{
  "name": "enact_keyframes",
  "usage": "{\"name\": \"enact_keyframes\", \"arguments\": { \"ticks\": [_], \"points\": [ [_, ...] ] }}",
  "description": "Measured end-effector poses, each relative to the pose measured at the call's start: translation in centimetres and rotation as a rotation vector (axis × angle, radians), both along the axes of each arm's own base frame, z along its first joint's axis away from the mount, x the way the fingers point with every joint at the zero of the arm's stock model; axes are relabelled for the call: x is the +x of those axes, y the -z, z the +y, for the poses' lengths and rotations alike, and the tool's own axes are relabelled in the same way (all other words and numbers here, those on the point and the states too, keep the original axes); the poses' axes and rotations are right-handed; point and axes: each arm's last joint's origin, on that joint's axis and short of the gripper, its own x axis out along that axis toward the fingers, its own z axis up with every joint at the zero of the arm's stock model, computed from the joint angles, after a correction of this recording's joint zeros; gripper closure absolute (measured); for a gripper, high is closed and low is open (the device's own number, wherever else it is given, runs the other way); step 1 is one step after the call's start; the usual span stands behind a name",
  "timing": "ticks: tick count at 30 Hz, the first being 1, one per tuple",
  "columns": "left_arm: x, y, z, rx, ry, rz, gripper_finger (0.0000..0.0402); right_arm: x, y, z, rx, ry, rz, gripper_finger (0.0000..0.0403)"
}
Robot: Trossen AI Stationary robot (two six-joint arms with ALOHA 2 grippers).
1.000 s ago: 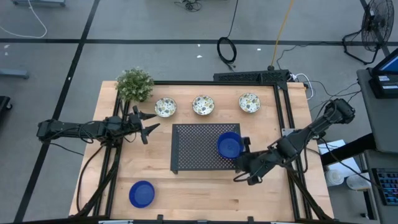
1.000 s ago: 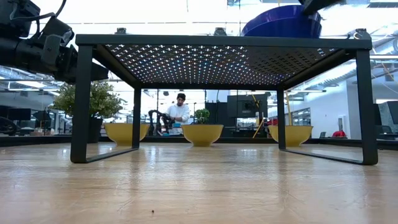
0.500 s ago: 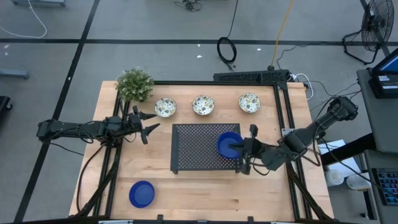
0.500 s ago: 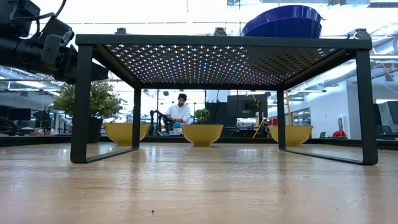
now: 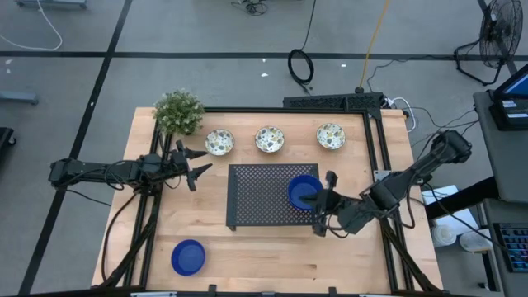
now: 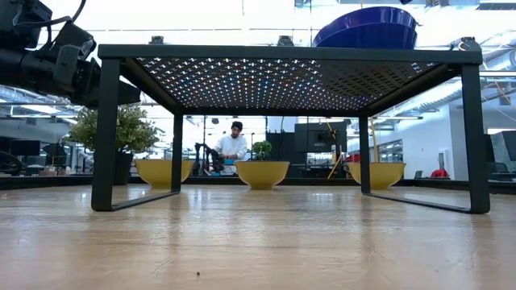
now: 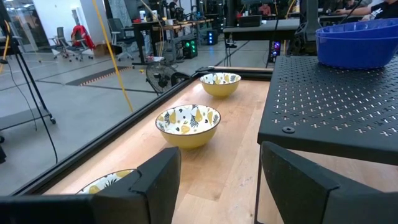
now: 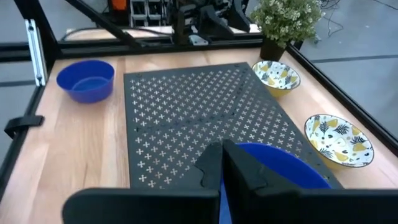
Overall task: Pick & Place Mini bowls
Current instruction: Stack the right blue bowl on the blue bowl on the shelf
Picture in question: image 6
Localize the black aluminium table frame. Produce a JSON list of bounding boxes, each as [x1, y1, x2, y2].
[[0, 173, 516, 196]]

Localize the small green background plant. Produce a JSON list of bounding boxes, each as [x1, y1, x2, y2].
[[251, 139, 273, 162]]

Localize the green plant in black pot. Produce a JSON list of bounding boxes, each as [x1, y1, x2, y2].
[[66, 103, 162, 186]]

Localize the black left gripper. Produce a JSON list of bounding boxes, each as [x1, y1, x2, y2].
[[54, 43, 142, 110]]

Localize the yellow bowl with patterned inside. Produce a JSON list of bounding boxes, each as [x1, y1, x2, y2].
[[347, 161, 407, 191], [134, 159, 195, 190], [235, 160, 291, 191]]

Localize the black perforated metal rack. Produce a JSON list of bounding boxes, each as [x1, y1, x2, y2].
[[90, 43, 491, 215]]

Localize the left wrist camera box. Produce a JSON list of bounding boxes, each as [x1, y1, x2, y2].
[[51, 22, 98, 61]]

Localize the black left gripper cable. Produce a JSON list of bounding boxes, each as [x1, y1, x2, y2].
[[11, 0, 88, 28]]

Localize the black background cabinet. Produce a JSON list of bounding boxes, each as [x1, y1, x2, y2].
[[265, 120, 348, 179]]

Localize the person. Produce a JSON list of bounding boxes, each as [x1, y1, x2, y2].
[[212, 120, 249, 176]]

